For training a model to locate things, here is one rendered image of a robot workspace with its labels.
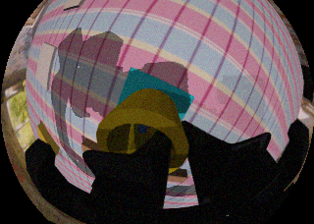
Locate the brown flat bar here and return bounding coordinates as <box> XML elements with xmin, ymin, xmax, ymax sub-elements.
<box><xmin>81</xmin><ymin>138</ymin><xmax>188</xmax><ymax>184</ymax></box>

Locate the yellow rectangular block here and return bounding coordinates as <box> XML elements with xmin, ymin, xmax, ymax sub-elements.
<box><xmin>36</xmin><ymin>123</ymin><xmax>59</xmax><ymax>157</ymax></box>

